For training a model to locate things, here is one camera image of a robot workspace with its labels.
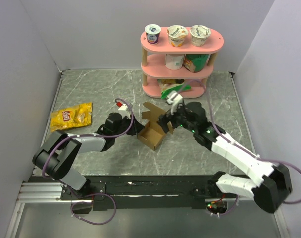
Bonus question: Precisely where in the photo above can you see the white paper cup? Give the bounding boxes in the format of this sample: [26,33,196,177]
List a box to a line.
[165,54,185,70]

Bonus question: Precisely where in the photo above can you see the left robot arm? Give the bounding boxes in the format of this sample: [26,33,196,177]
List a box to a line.
[32,113,145,199]

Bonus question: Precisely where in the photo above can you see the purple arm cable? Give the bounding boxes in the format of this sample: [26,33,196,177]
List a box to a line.
[177,79,301,204]
[41,99,134,179]

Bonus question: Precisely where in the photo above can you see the green snack canister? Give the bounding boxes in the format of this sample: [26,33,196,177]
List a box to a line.
[183,54,209,73]

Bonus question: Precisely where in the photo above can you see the white Chobani yogurt cup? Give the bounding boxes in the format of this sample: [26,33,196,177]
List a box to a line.
[190,25,211,47]

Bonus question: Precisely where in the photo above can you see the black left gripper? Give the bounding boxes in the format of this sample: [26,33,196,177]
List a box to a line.
[113,114,145,138]

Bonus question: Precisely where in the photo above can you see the blue yogurt cup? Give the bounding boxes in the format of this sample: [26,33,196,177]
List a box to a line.
[145,24,161,45]

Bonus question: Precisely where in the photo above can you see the pink three-tier shelf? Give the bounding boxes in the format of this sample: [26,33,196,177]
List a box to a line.
[140,27,224,98]

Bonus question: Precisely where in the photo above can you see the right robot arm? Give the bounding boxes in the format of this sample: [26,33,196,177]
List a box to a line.
[157,99,292,213]

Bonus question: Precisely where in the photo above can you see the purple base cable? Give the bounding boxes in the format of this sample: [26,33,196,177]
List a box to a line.
[70,193,116,226]
[209,193,240,219]

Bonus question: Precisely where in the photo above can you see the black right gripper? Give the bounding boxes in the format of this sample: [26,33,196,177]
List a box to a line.
[157,103,197,134]

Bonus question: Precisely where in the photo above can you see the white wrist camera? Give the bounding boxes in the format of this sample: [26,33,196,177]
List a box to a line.
[115,99,132,119]
[166,90,183,115]

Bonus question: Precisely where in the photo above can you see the aluminium frame rail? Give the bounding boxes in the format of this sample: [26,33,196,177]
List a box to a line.
[4,182,74,238]

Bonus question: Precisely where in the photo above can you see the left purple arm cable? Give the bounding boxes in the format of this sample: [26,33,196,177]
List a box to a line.
[41,99,134,179]

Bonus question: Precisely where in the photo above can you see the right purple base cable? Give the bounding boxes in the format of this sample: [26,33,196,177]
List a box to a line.
[209,193,240,219]

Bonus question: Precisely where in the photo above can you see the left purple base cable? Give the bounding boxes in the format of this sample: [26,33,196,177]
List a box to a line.
[70,193,116,226]

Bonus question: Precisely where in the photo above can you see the brown cardboard paper box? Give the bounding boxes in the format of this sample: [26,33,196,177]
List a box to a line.
[138,102,166,150]

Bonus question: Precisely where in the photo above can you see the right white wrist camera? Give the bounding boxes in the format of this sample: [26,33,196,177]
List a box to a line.
[166,90,183,115]

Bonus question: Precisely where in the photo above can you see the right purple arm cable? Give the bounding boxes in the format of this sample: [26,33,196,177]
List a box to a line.
[177,79,301,204]

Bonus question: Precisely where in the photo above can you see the orange Chobani yogurt cup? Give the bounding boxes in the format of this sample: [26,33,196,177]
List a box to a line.
[167,25,188,47]

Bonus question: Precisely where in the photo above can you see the green white snack bag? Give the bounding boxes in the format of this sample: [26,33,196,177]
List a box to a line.
[157,79,191,99]

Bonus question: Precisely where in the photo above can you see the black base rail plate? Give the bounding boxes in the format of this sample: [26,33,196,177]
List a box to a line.
[61,175,225,211]

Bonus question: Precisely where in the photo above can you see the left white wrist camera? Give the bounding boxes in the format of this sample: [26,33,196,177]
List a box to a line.
[115,99,132,119]

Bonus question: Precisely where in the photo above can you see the yellow Lays chip bag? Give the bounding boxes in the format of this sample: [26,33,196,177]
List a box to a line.
[50,102,93,132]

